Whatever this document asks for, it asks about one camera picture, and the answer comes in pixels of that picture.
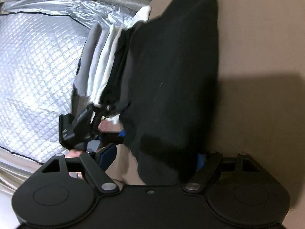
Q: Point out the person's left hand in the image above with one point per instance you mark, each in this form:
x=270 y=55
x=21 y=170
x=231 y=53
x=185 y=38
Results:
x=105 y=126

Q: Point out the black knit garment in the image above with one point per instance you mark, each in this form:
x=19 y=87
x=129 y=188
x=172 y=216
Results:
x=164 y=86

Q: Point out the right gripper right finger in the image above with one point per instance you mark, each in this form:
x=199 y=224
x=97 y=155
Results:
x=239 y=191

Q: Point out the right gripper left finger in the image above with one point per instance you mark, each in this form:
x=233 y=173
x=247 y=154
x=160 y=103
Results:
x=64 y=190

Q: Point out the white folded shirt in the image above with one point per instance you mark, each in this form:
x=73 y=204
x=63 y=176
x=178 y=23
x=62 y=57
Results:
x=106 y=63

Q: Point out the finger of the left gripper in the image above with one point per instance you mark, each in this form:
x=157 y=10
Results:
x=112 y=137

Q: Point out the silver quilted foil cover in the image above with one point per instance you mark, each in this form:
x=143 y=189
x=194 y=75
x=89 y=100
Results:
x=41 y=46

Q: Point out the light blue folded shirt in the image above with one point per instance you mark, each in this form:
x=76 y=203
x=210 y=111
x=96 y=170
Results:
x=95 y=59

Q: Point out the grey folded shirt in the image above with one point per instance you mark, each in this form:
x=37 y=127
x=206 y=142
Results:
x=81 y=78

